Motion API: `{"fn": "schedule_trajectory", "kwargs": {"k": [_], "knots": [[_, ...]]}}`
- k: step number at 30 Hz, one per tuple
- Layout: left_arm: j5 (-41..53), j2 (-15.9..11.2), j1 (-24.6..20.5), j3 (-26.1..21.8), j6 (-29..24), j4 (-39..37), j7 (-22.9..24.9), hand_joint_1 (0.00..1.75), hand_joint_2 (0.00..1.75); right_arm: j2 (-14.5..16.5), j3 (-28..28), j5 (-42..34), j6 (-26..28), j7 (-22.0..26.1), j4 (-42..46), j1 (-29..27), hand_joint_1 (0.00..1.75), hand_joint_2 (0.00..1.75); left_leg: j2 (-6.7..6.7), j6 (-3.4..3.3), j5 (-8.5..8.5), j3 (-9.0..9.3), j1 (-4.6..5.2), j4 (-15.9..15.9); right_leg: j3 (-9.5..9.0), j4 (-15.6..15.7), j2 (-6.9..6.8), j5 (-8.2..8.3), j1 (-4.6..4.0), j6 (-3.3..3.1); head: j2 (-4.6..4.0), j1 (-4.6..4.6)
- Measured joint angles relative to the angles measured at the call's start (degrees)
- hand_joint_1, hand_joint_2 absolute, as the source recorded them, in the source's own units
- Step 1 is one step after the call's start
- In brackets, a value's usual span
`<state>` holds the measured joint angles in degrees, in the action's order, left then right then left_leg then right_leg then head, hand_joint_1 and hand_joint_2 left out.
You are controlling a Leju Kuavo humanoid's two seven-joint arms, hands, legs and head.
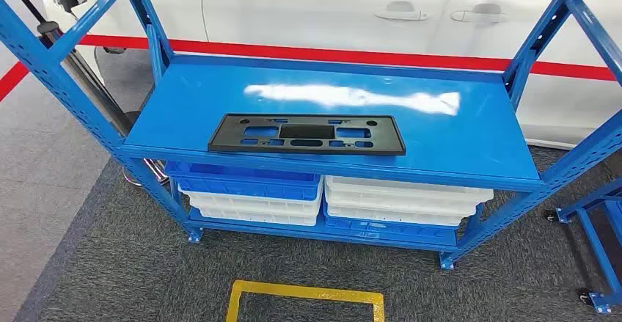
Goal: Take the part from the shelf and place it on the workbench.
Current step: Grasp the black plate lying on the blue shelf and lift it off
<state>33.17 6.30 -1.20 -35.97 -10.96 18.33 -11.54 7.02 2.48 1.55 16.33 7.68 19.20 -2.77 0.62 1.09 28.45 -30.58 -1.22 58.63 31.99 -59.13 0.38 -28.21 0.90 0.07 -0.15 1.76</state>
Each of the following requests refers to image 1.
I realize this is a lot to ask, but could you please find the blue metal shelf rack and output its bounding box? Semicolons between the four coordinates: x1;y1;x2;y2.
0;0;622;271

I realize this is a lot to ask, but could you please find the narrow blue shelf rack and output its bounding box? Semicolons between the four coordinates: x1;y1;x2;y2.
546;178;622;316

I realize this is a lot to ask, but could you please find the red barrier belt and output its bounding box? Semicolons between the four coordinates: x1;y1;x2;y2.
0;62;30;103
80;34;618;83

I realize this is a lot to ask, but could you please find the black stanchion post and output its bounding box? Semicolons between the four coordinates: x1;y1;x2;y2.
37;21;169;187

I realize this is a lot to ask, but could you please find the black plastic plate part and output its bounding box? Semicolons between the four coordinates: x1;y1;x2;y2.
208;113;407;157

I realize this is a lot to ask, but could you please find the white car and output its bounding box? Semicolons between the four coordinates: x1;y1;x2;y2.
41;0;622;150

